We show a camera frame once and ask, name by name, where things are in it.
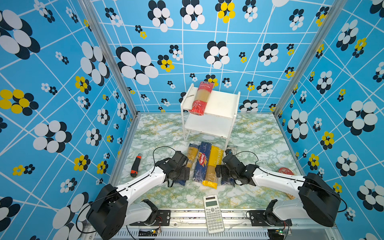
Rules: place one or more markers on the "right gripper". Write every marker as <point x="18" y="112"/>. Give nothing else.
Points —
<point x="223" y="171"/>

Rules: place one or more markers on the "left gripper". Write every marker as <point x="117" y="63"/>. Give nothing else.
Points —
<point x="183" y="176"/>

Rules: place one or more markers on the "blue clear spaghetti bag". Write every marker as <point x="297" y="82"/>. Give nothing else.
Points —
<point x="192" y="154"/>

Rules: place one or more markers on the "red spaghetti bag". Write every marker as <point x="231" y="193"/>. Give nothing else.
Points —
<point x="202" y="97"/>

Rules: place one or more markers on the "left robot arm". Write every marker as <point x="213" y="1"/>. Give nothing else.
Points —
<point x="114" y="208"/>

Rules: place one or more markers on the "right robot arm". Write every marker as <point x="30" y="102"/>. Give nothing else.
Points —
<point x="313" y="198"/>

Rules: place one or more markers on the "yellow pasta bag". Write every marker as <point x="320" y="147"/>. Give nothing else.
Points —
<point x="215" y="159"/>

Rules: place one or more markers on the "blue Barilla pasta box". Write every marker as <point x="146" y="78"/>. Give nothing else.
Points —
<point x="203" y="156"/>

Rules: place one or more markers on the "white two-tier shelf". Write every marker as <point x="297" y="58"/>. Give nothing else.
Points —
<point x="218" y="119"/>

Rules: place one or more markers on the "clear grey spaghetti bag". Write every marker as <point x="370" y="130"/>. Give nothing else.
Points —
<point x="226" y="179"/>

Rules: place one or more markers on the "red black utility knife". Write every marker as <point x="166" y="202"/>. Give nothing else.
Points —
<point x="135" y="166"/>

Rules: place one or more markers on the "white calculator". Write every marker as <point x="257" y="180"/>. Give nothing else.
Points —
<point x="213" y="214"/>

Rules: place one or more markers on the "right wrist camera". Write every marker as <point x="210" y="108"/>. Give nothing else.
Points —
<point x="228" y="151"/>

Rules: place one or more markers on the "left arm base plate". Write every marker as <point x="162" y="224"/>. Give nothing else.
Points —
<point x="162" y="218"/>

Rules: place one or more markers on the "aluminium front rail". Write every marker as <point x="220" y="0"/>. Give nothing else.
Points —
<point x="236" y="224"/>

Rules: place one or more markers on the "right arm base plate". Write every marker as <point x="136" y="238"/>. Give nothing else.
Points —
<point x="258" y="218"/>

